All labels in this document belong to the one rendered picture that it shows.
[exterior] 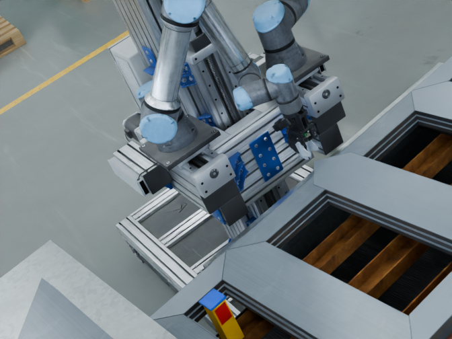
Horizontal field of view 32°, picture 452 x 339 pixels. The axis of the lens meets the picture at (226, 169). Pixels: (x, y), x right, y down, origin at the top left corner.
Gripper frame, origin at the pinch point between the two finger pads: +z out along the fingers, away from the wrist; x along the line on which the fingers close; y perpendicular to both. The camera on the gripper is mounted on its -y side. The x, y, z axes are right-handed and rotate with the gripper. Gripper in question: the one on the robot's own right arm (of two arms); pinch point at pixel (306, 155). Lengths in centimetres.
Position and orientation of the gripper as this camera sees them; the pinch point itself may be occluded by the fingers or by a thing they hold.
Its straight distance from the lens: 262.9
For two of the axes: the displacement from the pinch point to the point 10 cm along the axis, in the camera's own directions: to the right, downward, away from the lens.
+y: 5.9, 2.6, -7.7
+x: 7.3, -5.9, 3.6
